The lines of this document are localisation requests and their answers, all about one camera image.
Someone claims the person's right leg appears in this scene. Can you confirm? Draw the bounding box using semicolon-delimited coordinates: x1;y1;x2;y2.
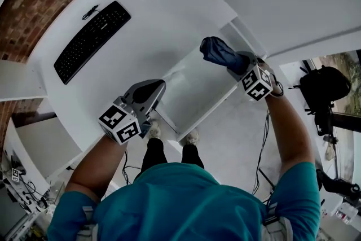
180;143;205;170

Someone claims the white plastic container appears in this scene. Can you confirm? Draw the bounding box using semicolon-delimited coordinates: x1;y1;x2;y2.
334;202;359;224

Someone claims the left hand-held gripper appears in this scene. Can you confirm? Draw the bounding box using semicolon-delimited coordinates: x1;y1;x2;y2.
98;78;167;146

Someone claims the person's leg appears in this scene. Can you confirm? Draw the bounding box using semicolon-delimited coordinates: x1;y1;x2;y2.
180;143;205;170
140;137;169;177

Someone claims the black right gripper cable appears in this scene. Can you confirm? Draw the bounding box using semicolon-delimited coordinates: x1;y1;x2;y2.
250;108;272;196

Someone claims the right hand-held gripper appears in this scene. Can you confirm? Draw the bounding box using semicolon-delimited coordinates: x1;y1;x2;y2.
227;50;275;102

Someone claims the black backpack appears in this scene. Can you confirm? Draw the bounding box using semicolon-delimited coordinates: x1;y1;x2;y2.
298;64;353;137

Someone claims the person's beige shoe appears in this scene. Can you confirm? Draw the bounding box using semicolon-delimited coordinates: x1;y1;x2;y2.
147;119;162;139
183;129;200;146

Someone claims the person's left leg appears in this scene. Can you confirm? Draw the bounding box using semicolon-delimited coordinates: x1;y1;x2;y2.
140;137;169;177

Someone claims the grey harness strap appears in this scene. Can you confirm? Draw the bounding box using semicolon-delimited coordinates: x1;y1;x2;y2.
261;202;294;241
77;205;100;241

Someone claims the person's right forearm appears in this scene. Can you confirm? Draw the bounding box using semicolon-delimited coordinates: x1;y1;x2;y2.
264;92;317;189

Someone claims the person's left forearm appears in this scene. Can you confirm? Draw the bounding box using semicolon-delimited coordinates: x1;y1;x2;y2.
64;132;128;204

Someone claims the black wrist strap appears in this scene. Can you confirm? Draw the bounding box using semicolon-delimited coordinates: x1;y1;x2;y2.
270;72;285;98

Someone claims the teal shirt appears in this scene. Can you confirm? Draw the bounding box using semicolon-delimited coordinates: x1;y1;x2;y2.
47;161;322;241

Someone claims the person's left beige shoe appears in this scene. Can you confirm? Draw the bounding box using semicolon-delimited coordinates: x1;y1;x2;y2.
147;119;162;139

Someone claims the black keyboard cable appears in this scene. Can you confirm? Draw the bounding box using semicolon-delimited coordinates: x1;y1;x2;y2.
82;3;100;21

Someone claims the grey left harness strap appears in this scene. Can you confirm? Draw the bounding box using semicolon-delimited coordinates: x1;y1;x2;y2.
77;205;100;241

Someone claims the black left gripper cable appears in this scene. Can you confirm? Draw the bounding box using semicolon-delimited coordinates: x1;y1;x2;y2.
120;149;142;185

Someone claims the grey right harness strap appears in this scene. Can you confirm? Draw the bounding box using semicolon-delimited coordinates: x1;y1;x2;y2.
261;202;294;241

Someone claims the black stand base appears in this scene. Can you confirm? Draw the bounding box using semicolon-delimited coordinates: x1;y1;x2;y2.
315;168;361;201

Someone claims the person's right beige shoe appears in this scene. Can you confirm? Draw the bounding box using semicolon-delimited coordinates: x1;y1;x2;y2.
183;129;200;146

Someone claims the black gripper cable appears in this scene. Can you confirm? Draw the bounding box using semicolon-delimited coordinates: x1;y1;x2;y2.
250;108;272;196
120;149;142;185

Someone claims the black keyboard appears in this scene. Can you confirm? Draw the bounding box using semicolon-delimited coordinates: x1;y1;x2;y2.
53;0;133;86

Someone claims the white drawer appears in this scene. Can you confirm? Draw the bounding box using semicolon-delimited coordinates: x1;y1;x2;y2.
153;20;268;142

